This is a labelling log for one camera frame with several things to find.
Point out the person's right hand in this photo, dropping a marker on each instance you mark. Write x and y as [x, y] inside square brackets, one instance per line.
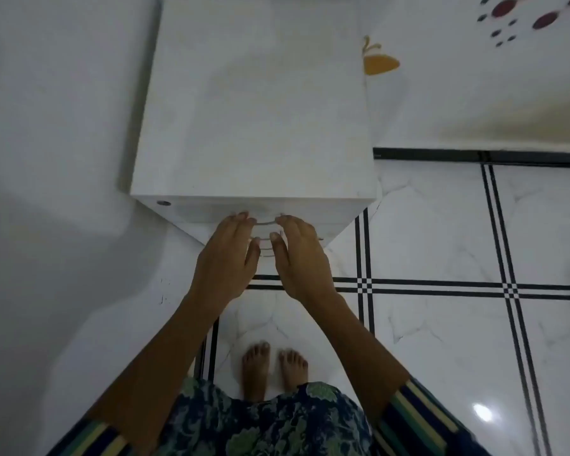
[301, 265]

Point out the person's left foot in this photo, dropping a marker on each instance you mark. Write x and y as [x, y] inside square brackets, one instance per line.
[255, 370]

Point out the yellow butterfly wall sticker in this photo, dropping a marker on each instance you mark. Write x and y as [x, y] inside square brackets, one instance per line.
[379, 64]

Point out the striped sleeve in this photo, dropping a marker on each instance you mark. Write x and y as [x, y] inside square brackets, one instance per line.
[423, 422]
[92, 439]

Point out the person's left forearm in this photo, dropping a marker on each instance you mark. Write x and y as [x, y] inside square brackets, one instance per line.
[166, 360]

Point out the person's right foot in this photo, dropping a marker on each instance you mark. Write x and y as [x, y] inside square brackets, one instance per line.
[293, 370]

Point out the blue floral dress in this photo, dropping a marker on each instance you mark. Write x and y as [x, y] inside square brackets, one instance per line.
[266, 422]

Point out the person's right forearm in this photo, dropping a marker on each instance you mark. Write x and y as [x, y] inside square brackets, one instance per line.
[361, 356]

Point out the striped right sleeve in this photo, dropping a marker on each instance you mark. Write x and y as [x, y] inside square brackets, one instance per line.
[423, 422]

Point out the person's foot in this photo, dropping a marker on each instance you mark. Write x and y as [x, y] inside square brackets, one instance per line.
[255, 370]
[293, 370]

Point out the striped left sleeve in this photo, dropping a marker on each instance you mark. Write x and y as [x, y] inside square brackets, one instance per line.
[92, 439]

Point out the white drawer cabinet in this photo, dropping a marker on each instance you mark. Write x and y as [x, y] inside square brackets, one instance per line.
[256, 113]

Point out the person's left hand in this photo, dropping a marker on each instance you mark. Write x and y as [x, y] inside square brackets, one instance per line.
[225, 261]

